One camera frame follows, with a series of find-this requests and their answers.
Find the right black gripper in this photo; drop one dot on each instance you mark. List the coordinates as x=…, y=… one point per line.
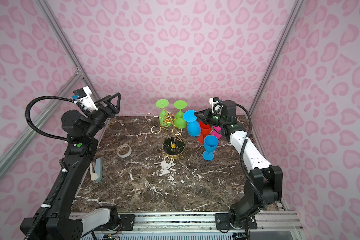
x=207, y=113

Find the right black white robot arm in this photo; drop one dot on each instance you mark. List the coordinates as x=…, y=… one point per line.
x=264, y=181

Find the grey blue flat object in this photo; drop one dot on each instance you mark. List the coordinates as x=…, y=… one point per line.
x=96, y=170

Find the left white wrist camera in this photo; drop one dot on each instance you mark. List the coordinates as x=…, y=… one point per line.
x=84, y=97

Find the gold wire glass rack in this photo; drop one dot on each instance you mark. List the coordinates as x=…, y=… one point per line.
x=173, y=145

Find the red wine glass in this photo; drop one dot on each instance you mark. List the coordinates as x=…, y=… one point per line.
x=205, y=131

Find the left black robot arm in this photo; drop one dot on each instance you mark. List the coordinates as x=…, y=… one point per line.
x=53, y=220

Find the clear tape roll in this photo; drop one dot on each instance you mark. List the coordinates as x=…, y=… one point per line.
x=124, y=151

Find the green wine glass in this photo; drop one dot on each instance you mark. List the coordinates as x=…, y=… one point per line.
x=162, y=114
x=179, y=116

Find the blue wine glass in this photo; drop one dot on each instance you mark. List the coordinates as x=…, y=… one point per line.
x=210, y=145
x=193, y=126

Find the magenta wine glass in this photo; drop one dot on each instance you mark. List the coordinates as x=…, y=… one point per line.
x=216, y=132

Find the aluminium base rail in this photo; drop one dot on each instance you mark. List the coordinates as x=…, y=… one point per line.
x=268, y=225

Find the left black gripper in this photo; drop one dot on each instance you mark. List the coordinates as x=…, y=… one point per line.
x=111, y=113

